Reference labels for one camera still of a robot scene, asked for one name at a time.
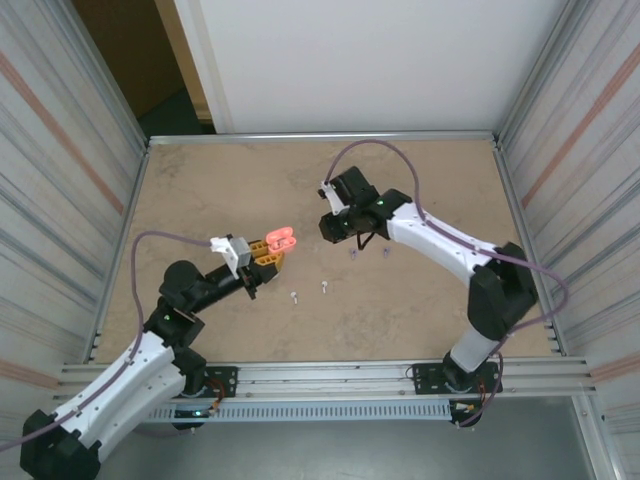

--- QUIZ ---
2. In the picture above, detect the pink earbud charging case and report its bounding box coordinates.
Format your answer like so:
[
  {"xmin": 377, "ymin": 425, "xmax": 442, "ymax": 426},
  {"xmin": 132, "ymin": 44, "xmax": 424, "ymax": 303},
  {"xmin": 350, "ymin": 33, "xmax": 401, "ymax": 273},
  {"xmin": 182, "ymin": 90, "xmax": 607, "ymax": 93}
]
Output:
[{"xmin": 265, "ymin": 226, "xmax": 300, "ymax": 255}]

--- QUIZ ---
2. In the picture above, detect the brown wooden door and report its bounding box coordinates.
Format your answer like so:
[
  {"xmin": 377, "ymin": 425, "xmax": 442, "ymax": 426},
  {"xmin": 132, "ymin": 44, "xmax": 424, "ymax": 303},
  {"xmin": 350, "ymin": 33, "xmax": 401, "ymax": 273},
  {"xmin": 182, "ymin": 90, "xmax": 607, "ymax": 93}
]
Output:
[{"xmin": 72, "ymin": 0, "xmax": 201, "ymax": 122}]

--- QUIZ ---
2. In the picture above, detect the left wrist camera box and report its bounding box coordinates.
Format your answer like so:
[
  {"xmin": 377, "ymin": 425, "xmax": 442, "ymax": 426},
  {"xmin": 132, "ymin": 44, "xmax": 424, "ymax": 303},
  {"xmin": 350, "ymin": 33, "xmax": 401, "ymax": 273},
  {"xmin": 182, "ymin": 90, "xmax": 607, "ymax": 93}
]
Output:
[{"xmin": 208, "ymin": 232, "xmax": 252, "ymax": 275}]

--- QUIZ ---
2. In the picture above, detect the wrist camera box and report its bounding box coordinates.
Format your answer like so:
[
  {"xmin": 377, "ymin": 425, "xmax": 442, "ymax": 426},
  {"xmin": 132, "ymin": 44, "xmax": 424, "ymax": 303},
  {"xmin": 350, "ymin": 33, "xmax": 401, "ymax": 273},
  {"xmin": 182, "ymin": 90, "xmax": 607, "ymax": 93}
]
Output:
[
  {"xmin": 318, "ymin": 180, "xmax": 348, "ymax": 218},
  {"xmin": 208, "ymin": 232, "xmax": 252, "ymax": 275}
]

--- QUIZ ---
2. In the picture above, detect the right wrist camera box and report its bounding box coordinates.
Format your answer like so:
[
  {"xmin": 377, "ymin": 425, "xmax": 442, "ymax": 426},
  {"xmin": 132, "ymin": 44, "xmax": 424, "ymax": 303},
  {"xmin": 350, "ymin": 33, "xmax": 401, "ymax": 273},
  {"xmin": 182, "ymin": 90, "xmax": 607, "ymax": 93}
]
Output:
[{"xmin": 318, "ymin": 180, "xmax": 348, "ymax": 218}]

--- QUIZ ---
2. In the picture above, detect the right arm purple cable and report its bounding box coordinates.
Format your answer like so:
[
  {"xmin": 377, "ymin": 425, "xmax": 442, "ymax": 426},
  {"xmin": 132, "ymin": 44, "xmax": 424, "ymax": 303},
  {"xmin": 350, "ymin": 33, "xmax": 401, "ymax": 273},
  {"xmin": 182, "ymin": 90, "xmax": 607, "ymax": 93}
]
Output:
[{"xmin": 323, "ymin": 139, "xmax": 571, "ymax": 430}]

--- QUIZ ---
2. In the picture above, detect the thin aluminium table edge rail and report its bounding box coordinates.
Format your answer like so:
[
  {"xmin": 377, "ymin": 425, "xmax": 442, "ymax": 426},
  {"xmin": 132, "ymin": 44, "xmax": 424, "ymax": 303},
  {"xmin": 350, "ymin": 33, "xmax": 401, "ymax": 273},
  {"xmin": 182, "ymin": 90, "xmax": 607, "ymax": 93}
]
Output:
[{"xmin": 147, "ymin": 130, "xmax": 501, "ymax": 148}]

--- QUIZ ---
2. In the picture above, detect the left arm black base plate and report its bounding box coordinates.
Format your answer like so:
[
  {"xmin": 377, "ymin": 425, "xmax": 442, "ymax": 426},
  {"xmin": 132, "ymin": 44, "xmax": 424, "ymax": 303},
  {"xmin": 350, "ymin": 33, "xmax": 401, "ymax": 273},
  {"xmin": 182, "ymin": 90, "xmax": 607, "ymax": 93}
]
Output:
[{"xmin": 174, "ymin": 366, "xmax": 239, "ymax": 400}]

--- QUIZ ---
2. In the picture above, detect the aluminium table side rail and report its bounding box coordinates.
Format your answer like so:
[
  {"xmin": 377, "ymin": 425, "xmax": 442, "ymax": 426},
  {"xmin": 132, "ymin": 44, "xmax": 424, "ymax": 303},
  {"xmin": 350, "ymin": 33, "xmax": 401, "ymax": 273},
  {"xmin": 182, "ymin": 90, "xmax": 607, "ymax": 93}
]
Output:
[
  {"xmin": 88, "ymin": 142, "xmax": 152, "ymax": 364},
  {"xmin": 492, "ymin": 139, "xmax": 569, "ymax": 359}
]

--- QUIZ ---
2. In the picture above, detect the wide aluminium base rail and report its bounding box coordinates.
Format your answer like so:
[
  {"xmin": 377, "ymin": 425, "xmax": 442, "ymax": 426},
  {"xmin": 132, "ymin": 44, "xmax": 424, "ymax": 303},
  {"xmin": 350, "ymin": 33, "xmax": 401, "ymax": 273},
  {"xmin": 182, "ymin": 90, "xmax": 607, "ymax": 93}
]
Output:
[{"xmin": 52, "ymin": 355, "xmax": 599, "ymax": 405}]

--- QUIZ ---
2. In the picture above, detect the white slotted cable duct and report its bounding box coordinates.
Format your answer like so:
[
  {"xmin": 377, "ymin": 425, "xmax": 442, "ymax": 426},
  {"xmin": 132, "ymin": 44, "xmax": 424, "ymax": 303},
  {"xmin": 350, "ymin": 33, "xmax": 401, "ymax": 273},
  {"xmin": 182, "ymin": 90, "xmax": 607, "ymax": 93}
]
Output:
[{"xmin": 149, "ymin": 403, "xmax": 454, "ymax": 422}]

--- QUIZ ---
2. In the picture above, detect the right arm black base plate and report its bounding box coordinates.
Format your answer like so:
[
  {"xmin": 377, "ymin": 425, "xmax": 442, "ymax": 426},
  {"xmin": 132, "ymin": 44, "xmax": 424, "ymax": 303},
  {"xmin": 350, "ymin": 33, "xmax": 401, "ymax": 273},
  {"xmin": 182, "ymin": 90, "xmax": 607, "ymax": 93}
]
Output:
[{"xmin": 411, "ymin": 360, "xmax": 504, "ymax": 397}]

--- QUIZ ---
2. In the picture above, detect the white door frame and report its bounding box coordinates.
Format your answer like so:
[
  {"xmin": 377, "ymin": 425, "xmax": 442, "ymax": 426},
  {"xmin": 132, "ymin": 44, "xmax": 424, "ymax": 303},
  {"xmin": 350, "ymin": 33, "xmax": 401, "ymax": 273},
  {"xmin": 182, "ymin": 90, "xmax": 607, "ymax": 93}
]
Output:
[{"xmin": 153, "ymin": 0, "xmax": 236, "ymax": 136}]

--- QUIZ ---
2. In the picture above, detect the aluminium corner post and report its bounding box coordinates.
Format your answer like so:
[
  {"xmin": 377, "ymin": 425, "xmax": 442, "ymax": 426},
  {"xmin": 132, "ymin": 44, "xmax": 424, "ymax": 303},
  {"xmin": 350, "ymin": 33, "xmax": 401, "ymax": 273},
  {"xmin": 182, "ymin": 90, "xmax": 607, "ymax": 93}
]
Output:
[
  {"xmin": 62, "ymin": 0, "xmax": 151, "ymax": 146},
  {"xmin": 497, "ymin": 0, "xmax": 584, "ymax": 144}
]

